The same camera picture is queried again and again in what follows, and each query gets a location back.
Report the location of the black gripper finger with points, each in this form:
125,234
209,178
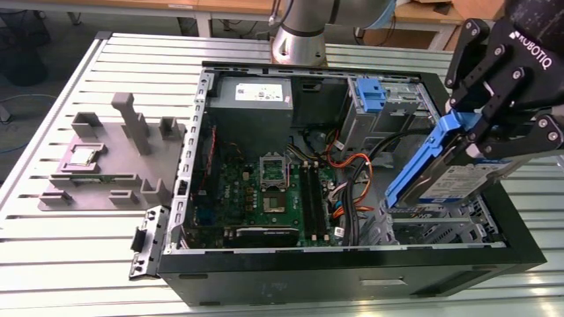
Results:
463,56
507,125

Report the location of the hard disk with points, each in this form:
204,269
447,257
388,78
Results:
453,185

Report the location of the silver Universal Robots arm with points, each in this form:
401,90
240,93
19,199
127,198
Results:
295,43

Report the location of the silver disk bay cage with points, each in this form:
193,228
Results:
423,219

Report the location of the silver drive cage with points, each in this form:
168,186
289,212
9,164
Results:
396,99

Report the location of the blue plastic drive latch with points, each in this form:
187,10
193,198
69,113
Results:
369,95

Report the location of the black RAM slot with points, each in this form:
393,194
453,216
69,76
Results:
308,198
320,198

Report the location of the grey Dell power supply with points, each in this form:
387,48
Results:
251,132

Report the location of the CPU socket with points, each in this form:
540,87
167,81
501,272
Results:
275,202

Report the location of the black open PC case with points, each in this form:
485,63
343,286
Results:
308,274

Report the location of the black graphics card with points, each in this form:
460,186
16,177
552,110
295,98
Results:
264,235

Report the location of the green Dell motherboard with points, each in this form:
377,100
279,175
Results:
237,198

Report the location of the blue expansion slot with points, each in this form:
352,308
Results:
205,216

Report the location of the grey plastic parts rack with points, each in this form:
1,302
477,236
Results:
128,165

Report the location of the silver CPU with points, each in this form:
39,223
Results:
83,158

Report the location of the green RAM stick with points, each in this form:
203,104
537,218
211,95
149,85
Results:
92,180

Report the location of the black office chair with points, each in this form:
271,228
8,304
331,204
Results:
21,49

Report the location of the wooden desk white frame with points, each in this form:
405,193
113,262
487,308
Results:
132,5

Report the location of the hinged expansion card bracket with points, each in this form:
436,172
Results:
152,231

